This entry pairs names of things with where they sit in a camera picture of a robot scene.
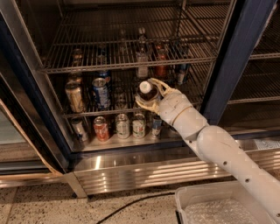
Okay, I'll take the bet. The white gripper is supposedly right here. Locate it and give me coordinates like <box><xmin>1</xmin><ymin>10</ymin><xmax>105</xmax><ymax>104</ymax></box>
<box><xmin>135</xmin><ymin>78</ymin><xmax>193</xmax><ymax>125</ymax></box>

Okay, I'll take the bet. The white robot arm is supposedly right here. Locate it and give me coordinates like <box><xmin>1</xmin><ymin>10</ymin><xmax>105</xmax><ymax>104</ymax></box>
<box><xmin>135</xmin><ymin>78</ymin><xmax>280</xmax><ymax>224</ymax></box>

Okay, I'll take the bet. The red plastic bottle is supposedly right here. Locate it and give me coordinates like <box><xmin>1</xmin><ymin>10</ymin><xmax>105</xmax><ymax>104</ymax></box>
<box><xmin>155</xmin><ymin>45</ymin><xmax>167</xmax><ymax>79</ymax></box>

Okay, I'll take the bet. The blue plastic bottle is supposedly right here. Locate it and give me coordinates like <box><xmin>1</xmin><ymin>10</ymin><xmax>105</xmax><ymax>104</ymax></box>
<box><xmin>175</xmin><ymin>46</ymin><xmax>190</xmax><ymax>85</ymax></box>

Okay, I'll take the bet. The white clear bottle behind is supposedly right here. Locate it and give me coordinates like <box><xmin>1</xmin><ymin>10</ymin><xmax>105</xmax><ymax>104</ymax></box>
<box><xmin>136</xmin><ymin>27</ymin><xmax>148</xmax><ymax>79</ymax></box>

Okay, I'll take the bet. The steel fridge base grille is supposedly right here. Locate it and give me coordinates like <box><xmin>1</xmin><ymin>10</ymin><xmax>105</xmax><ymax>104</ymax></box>
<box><xmin>62</xmin><ymin>136</ymin><xmax>280</xmax><ymax>199</ymax></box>

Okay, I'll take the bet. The open fridge door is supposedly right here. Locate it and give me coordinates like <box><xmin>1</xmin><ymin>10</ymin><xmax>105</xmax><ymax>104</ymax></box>
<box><xmin>0</xmin><ymin>52</ymin><xmax>65</xmax><ymax>188</ymax></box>

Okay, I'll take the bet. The blue silver can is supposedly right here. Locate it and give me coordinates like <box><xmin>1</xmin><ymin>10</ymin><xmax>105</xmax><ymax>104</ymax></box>
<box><xmin>151</xmin><ymin>115</ymin><xmax>162</xmax><ymax>138</ymax></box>

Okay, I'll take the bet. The white green can right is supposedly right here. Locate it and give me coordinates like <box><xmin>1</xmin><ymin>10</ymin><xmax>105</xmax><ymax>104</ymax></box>
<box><xmin>132</xmin><ymin>114</ymin><xmax>146</xmax><ymax>138</ymax></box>

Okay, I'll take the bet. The white green can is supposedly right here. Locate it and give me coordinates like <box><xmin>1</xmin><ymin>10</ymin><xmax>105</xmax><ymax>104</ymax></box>
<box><xmin>115</xmin><ymin>114</ymin><xmax>130</xmax><ymax>139</ymax></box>
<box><xmin>132</xmin><ymin>114</ymin><xmax>146</xmax><ymax>138</ymax></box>

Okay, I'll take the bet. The white green can left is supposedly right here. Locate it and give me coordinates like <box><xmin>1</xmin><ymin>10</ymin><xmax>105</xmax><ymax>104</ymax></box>
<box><xmin>115</xmin><ymin>114</ymin><xmax>130</xmax><ymax>139</ymax></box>

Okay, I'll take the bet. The blue white drink can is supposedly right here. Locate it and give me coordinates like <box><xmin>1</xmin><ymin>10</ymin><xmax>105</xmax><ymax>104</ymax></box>
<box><xmin>92</xmin><ymin>78</ymin><xmax>111</xmax><ymax>110</ymax></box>

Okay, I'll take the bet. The blue can behind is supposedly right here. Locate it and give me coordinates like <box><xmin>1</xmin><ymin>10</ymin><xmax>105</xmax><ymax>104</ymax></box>
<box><xmin>97</xmin><ymin>70</ymin><xmax>111</xmax><ymax>85</ymax></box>

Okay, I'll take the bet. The red cola can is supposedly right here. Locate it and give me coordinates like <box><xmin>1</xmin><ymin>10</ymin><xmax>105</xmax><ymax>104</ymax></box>
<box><xmin>94</xmin><ymin>116</ymin><xmax>109</xmax><ymax>142</ymax></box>

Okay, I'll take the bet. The dark can behind gold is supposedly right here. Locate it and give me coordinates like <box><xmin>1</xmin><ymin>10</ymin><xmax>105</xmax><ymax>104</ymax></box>
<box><xmin>67</xmin><ymin>73</ymin><xmax>83</xmax><ymax>85</ymax></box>

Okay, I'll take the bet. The gold drink can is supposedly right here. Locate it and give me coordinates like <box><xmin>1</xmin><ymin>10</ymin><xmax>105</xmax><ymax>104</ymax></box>
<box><xmin>65</xmin><ymin>82</ymin><xmax>85</xmax><ymax>113</ymax></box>

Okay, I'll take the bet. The silver can bottom left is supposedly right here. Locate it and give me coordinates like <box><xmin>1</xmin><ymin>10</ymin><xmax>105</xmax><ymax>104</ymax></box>
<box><xmin>71</xmin><ymin>118</ymin><xmax>88</xmax><ymax>142</ymax></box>

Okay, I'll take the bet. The clear plastic bin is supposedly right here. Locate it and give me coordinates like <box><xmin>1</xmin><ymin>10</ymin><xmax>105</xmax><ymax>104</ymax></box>
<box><xmin>175</xmin><ymin>181</ymin><xmax>277</xmax><ymax>224</ymax></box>

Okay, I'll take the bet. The bubble wrap sheet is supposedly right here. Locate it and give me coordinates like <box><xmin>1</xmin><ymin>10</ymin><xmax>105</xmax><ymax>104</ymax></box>
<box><xmin>185</xmin><ymin>199</ymin><xmax>259</xmax><ymax>224</ymax></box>

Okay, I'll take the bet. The middle wire shelf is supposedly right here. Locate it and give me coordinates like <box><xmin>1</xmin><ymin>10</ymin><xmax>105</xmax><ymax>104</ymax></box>
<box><xmin>50</xmin><ymin>63</ymin><xmax>213</xmax><ymax>119</ymax></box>

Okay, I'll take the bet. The black floor cable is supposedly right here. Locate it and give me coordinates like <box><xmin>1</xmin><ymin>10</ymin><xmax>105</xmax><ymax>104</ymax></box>
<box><xmin>95</xmin><ymin>192</ymin><xmax>176</xmax><ymax>224</ymax></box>

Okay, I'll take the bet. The top wire shelf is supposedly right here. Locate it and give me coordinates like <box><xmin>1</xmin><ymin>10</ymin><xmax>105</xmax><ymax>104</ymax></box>
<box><xmin>42</xmin><ymin>0</ymin><xmax>234</xmax><ymax>74</ymax></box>

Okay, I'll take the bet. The right compartment wire shelf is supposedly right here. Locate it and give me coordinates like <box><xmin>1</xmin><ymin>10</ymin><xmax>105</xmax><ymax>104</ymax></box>
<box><xmin>228</xmin><ymin>4</ymin><xmax>280</xmax><ymax>104</ymax></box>

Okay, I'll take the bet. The blue fridge centre post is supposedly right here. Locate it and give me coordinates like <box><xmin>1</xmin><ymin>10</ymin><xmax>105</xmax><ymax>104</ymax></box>
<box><xmin>200</xmin><ymin>0</ymin><xmax>277</xmax><ymax>125</ymax></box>

